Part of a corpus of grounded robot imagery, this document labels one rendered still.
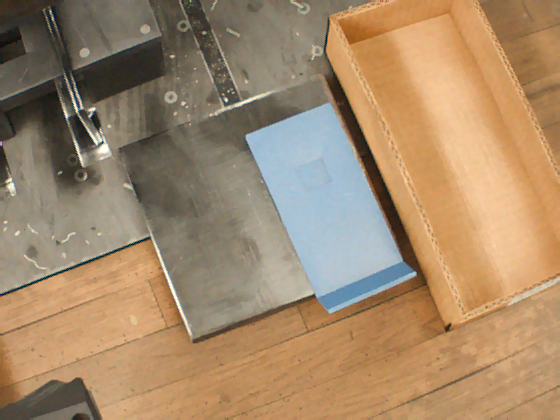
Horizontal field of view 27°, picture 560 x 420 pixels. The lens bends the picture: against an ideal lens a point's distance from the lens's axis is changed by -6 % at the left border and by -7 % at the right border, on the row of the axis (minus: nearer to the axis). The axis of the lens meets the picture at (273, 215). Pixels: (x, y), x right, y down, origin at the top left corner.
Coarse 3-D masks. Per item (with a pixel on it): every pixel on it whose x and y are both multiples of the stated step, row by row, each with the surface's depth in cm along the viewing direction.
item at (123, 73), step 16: (144, 48) 91; (160, 48) 93; (112, 64) 92; (128, 64) 93; (144, 64) 94; (160, 64) 96; (96, 80) 93; (112, 80) 95; (128, 80) 96; (144, 80) 97; (32, 96) 91; (96, 96) 96; (0, 112) 91; (0, 128) 94
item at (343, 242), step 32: (288, 128) 95; (320, 128) 95; (256, 160) 94; (288, 160) 94; (352, 160) 94; (288, 192) 94; (320, 192) 94; (352, 192) 94; (288, 224) 93; (320, 224) 93; (352, 224) 93; (384, 224) 93; (320, 256) 92; (352, 256) 92; (384, 256) 93; (320, 288) 92; (352, 288) 91; (384, 288) 89
